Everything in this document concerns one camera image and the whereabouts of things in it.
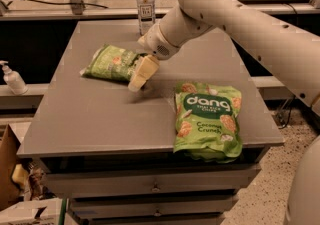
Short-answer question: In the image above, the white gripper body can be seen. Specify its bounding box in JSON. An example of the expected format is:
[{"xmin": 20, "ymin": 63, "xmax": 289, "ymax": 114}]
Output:
[{"xmin": 138, "ymin": 24, "xmax": 180, "ymax": 60}]

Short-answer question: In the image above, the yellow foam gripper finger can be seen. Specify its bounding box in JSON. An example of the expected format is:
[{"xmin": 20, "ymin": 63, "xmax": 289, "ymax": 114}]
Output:
[{"xmin": 128, "ymin": 55, "xmax": 159, "ymax": 92}]

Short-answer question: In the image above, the green jalapeno chip bag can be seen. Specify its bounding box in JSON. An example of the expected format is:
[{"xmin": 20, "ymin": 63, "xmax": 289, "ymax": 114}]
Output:
[{"xmin": 80, "ymin": 44, "xmax": 145, "ymax": 82}]

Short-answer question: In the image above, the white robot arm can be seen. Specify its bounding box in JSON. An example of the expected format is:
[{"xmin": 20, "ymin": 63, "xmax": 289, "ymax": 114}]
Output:
[{"xmin": 139, "ymin": 0, "xmax": 320, "ymax": 225}]

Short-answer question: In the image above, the green dang coconut chip bag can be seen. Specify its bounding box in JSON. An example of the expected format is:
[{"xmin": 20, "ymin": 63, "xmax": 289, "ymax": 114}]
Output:
[{"xmin": 173, "ymin": 82, "xmax": 242, "ymax": 163}]

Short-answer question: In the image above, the clear plastic water bottle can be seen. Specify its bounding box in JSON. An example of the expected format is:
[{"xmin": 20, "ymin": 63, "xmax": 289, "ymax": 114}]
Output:
[{"xmin": 136, "ymin": 0, "xmax": 156, "ymax": 35}]

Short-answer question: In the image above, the grey drawer cabinet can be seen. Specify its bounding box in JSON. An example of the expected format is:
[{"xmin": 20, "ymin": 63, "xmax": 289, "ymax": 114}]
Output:
[{"xmin": 18, "ymin": 20, "xmax": 282, "ymax": 225}]

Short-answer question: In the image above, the white pump dispenser bottle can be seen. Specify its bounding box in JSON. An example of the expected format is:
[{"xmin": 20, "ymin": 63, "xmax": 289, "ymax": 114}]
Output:
[{"xmin": 0, "ymin": 60, "xmax": 28, "ymax": 95}]

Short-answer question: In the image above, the white cardboard box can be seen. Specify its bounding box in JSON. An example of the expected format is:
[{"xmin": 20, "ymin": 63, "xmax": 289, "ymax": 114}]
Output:
[{"xmin": 0, "ymin": 198, "xmax": 65, "ymax": 225}]

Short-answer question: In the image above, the brown cardboard box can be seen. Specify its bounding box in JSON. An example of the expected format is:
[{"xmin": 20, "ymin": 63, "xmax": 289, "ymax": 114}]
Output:
[{"xmin": 0, "ymin": 125, "xmax": 20, "ymax": 210}]

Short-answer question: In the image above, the metal frame rail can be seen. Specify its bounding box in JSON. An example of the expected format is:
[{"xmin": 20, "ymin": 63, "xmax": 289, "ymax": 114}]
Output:
[{"xmin": 0, "ymin": 3, "xmax": 320, "ymax": 21}]

